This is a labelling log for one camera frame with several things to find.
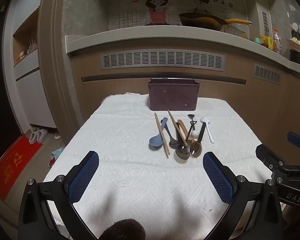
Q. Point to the white shelf cabinet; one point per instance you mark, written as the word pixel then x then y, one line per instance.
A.
pixel 32 92

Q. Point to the dark fuzzy object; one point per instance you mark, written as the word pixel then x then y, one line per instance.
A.
pixel 122 230

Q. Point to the black holder with white spoons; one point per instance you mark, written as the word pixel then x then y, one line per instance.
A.
pixel 297 32

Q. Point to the wooden chopstick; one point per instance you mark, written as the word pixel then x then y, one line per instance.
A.
pixel 162 135
pixel 174 122

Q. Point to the white textured towel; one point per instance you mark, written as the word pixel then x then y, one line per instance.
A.
pixel 130 180

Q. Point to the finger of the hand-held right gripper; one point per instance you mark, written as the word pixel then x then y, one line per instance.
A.
pixel 298 140
pixel 265 152

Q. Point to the colourful patterned slipper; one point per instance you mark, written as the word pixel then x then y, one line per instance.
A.
pixel 55 156

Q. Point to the small teal cup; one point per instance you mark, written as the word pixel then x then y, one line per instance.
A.
pixel 257 40

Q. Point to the small grey vent grille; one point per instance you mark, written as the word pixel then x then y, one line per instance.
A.
pixel 267 73

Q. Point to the white plastic spoon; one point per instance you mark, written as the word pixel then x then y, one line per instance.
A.
pixel 205 120

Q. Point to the white slipper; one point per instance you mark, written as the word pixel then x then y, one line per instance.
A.
pixel 57 136

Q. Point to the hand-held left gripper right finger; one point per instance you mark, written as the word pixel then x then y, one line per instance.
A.
pixel 218 177

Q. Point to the maroon plastic utensil holder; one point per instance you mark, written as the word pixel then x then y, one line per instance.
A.
pixel 173 95

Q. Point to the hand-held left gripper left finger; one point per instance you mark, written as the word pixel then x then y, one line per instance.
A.
pixel 83 177

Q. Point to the yellow food packet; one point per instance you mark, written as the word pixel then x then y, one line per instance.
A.
pixel 266 42

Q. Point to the black pot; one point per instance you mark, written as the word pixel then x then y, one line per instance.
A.
pixel 298 58

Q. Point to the brown wooden spoon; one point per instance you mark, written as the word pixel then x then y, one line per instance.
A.
pixel 182 126

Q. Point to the blue plastic spoon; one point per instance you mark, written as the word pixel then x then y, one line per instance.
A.
pixel 154 143

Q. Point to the red floor mat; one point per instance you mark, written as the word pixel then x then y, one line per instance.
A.
pixel 12 167

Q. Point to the large grey vent grille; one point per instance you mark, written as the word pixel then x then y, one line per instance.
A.
pixel 162 60

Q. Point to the wooden kitchen base cabinet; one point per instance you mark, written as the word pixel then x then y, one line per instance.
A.
pixel 115 87

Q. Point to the small white round spoon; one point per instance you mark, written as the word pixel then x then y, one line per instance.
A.
pixel 195 134

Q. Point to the clear bottle with orange cap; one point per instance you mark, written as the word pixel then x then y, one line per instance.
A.
pixel 277 41

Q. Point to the grey slipper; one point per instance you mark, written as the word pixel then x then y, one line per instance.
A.
pixel 33 137
pixel 42 135

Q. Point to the cartoon wall poster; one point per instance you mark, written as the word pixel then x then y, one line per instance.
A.
pixel 157 7

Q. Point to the grey kitchen countertop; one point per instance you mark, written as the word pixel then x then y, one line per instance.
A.
pixel 140 36

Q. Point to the dark translucent spoon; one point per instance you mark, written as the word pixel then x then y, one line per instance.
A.
pixel 182 153

